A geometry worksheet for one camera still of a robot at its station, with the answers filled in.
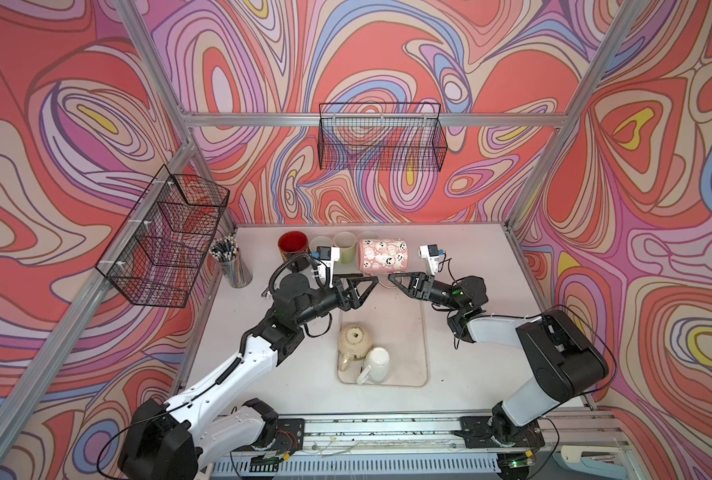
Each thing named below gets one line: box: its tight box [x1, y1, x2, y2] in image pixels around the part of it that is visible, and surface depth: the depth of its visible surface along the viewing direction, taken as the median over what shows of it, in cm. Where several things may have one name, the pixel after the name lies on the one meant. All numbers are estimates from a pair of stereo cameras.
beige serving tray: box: [338, 283, 427, 387], surface depth 91 cm
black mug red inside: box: [278, 231, 309, 262], surface depth 103 cm
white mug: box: [356, 347, 390, 385], surface depth 79 cm
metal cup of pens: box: [208, 235, 253, 289], surface depth 93 cm
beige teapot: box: [338, 325, 372, 372], surface depth 82 cm
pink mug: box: [356, 237, 410, 274], surface depth 72 cm
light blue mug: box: [357, 231, 380, 241], surface depth 107 cm
